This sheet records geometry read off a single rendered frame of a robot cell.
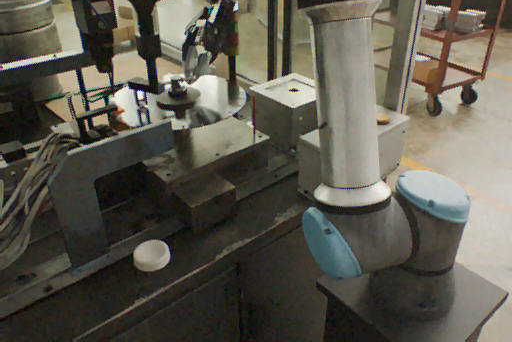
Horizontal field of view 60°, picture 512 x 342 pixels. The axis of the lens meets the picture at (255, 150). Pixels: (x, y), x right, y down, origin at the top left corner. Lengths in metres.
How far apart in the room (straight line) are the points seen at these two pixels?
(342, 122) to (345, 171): 0.07
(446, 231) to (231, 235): 0.44
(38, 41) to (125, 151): 0.82
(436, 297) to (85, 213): 0.64
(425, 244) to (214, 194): 0.45
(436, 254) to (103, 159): 0.59
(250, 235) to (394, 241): 0.37
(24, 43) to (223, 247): 0.96
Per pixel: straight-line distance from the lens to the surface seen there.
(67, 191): 0.85
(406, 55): 1.14
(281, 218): 1.00
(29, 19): 1.58
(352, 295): 0.86
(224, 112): 1.01
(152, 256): 0.91
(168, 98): 1.07
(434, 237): 0.74
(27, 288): 0.95
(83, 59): 1.19
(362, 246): 0.67
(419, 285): 0.82
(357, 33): 0.62
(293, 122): 1.17
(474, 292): 0.93
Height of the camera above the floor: 1.38
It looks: 30 degrees down
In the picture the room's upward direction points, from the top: 1 degrees counter-clockwise
